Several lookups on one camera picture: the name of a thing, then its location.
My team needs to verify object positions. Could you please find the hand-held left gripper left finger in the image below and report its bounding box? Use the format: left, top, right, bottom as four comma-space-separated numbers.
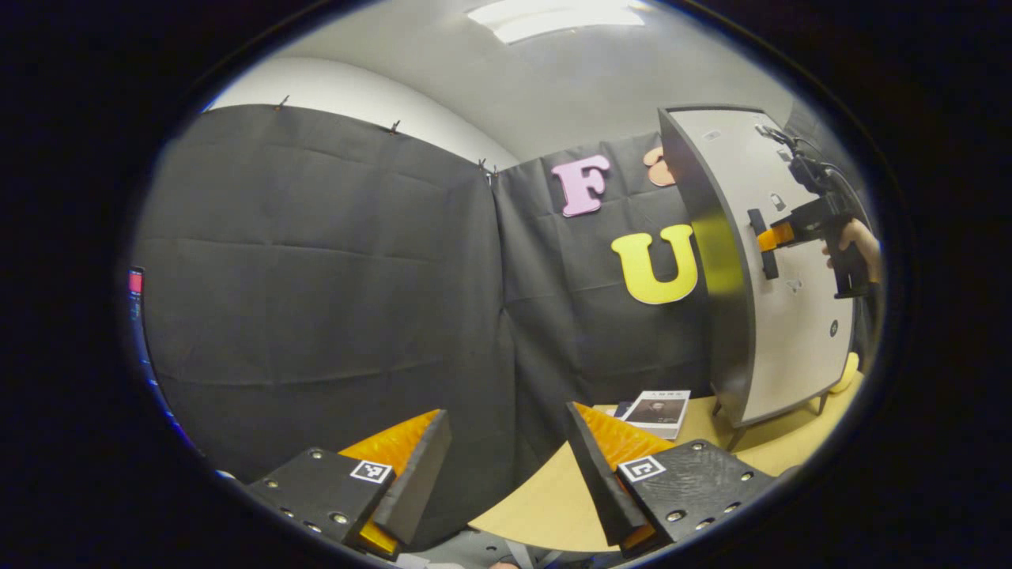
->
245, 409, 453, 562

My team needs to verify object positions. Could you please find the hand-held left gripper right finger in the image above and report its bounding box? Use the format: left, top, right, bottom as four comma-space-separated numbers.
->
565, 401, 780, 558

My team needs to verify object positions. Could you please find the black door handle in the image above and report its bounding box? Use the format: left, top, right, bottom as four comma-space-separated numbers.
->
747, 209, 780, 281

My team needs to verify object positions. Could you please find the dark grey cabinet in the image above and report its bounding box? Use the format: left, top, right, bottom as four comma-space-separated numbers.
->
659, 104, 859, 451

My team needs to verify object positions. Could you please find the light grey cabinet door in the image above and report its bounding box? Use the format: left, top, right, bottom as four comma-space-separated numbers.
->
670, 107, 857, 425

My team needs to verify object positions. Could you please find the white book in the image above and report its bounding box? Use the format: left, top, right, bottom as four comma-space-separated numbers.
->
614, 390, 691, 440

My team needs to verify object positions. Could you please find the black backdrop cloth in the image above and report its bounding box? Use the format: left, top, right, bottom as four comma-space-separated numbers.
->
130, 99, 882, 554

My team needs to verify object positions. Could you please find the large ceiling light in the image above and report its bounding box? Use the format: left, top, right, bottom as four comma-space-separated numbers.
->
466, 0, 645, 44

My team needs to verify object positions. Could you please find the lit monitor screen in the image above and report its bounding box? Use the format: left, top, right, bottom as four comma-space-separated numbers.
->
126, 267, 147, 325

